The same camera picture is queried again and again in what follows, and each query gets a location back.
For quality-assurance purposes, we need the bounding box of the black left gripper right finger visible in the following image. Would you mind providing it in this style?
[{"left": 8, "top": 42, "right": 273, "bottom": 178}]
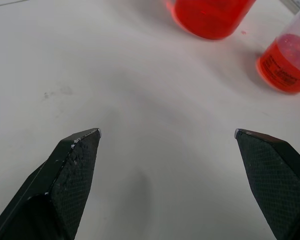
[{"left": 233, "top": 128, "right": 300, "bottom": 240}]

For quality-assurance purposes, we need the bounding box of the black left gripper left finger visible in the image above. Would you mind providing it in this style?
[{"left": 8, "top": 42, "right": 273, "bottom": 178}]
[{"left": 0, "top": 127, "right": 102, "bottom": 240}]

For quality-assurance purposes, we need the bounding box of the small beaker with red liquid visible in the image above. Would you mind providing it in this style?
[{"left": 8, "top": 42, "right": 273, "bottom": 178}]
[{"left": 255, "top": 2, "right": 300, "bottom": 94}]

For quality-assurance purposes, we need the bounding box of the large beaker with red liquid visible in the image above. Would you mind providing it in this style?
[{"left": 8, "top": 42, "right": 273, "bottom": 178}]
[{"left": 164, "top": 0, "right": 257, "bottom": 40}]

